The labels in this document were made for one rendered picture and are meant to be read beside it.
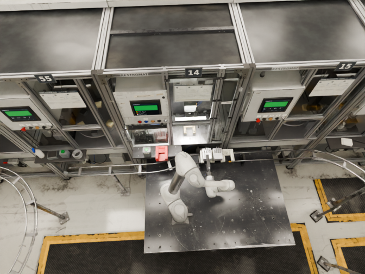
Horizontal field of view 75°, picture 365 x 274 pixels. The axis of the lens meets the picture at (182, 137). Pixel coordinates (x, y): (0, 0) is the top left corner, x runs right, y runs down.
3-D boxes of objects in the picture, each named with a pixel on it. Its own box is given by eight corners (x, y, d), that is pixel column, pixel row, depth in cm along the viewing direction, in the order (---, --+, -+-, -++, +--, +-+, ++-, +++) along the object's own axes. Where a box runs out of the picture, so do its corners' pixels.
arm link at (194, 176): (208, 182, 198) (200, 169, 203) (203, 179, 181) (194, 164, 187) (196, 191, 199) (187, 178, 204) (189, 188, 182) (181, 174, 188)
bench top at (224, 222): (144, 253, 237) (143, 253, 234) (146, 156, 290) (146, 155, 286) (294, 245, 240) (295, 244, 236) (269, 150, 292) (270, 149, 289)
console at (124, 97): (125, 127, 224) (112, 95, 185) (127, 103, 239) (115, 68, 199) (169, 125, 225) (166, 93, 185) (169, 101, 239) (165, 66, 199)
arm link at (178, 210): (176, 225, 241) (176, 221, 222) (168, 210, 249) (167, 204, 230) (190, 217, 245) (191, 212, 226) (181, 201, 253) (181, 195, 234)
